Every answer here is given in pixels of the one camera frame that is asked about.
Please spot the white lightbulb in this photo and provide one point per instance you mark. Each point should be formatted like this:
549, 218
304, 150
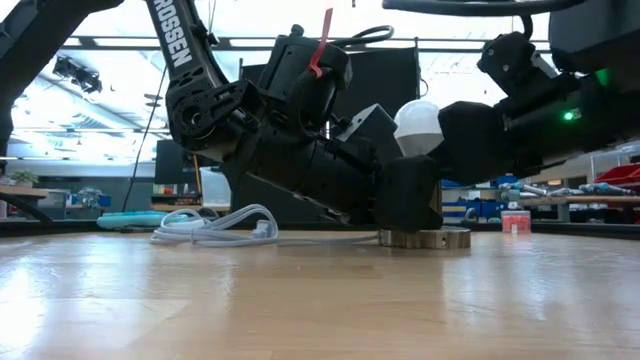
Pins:
417, 125

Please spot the brass lamp socket base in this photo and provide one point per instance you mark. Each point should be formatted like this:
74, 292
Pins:
425, 239

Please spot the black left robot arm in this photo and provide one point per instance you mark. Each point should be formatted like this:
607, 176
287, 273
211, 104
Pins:
180, 45

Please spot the blue storage bin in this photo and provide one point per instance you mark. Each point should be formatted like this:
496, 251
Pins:
452, 184
507, 180

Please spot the small red box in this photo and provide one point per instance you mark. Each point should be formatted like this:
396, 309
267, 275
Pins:
516, 221

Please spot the clear plastic container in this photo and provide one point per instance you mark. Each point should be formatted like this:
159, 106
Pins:
216, 192

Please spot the wooden workbench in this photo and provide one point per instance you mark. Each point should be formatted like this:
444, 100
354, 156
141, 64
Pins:
590, 201

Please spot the red storage bin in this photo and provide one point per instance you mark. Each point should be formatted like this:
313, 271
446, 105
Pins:
622, 175

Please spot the black monitor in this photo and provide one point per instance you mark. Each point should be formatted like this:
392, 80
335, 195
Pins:
170, 165

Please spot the teal calculator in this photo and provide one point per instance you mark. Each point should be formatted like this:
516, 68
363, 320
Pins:
135, 219

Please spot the small potted plant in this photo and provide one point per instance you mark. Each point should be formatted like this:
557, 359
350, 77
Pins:
24, 177

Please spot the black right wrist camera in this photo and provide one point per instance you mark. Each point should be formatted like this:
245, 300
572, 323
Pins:
510, 60

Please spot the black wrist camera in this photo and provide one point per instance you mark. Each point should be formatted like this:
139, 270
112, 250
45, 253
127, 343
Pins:
300, 75
510, 60

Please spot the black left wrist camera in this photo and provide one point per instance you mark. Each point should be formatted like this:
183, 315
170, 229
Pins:
300, 75

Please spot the black aluminium table frame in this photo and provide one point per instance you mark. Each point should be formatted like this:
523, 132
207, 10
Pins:
75, 227

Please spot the black ceiling camera rig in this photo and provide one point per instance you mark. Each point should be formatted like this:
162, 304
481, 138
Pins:
77, 75

